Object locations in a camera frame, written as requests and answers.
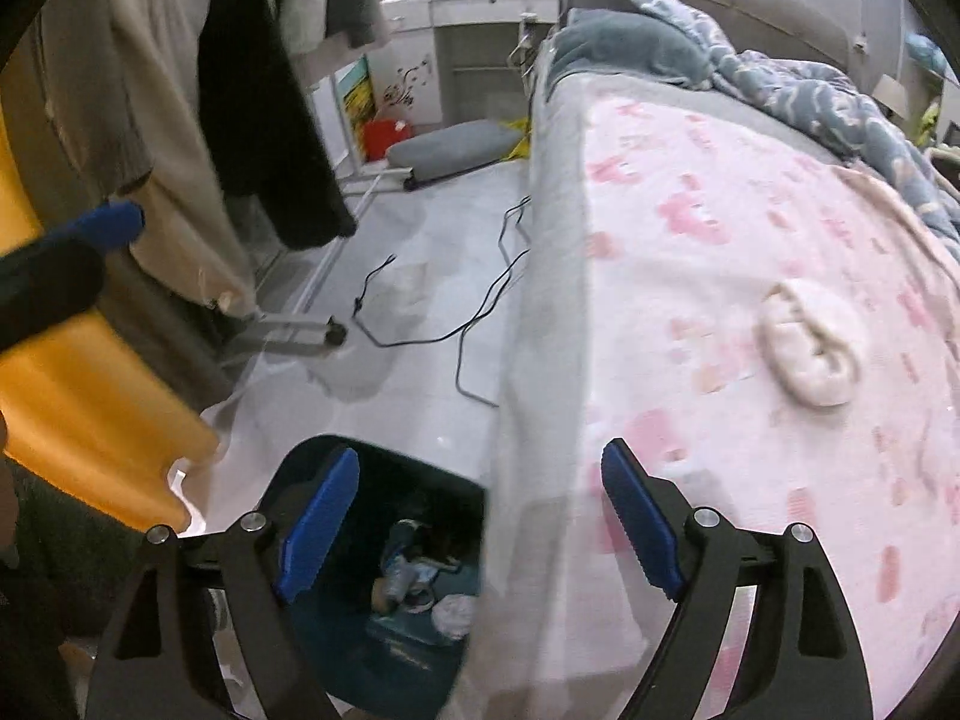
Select white fluffy sock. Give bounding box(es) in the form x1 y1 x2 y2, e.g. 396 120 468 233
757 279 871 410

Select grey cushioned stool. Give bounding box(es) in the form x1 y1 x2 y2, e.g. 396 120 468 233
386 120 522 192

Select dark blue waste bin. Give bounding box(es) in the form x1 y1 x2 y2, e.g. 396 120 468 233
259 433 488 720

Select orange cloth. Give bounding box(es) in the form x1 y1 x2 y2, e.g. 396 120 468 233
0 90 218 533

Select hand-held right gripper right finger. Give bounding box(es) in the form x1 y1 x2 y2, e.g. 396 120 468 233
602 439 875 720

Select blue plush pillows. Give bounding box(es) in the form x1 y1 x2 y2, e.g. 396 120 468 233
904 30 950 80

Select grey padded headboard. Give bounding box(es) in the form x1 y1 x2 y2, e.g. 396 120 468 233
570 0 856 72

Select bedside lamp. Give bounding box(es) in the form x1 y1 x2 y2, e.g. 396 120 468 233
874 73 912 121

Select blue white packaging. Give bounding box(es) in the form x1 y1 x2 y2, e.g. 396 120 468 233
375 521 462 612

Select crumpled white paper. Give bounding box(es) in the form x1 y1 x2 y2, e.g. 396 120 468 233
431 592 477 642

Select grey bed sheet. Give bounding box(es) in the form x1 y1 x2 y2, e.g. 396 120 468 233
457 67 751 720

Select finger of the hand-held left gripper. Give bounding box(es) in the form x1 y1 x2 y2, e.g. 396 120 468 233
0 201 147 357

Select yellow landscape picture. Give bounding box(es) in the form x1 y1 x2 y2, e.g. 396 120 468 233
334 56 376 166

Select black cable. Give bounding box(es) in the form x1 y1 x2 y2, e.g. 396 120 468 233
351 195 535 410

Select grey blue pillow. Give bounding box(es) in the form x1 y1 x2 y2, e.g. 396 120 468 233
544 7 713 102

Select black garment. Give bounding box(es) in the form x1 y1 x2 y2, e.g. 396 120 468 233
196 0 357 250

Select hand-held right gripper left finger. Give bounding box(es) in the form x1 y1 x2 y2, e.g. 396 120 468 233
84 446 361 720

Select white dressing table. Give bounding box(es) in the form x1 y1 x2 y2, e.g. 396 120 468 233
379 0 563 128

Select pink printed blanket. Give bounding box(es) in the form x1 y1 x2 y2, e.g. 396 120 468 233
577 94 960 720

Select blue cloud pattern duvet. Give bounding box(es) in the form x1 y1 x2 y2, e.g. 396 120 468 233
596 0 960 241

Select white clothes rack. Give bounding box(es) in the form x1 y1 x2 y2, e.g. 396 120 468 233
247 165 421 353

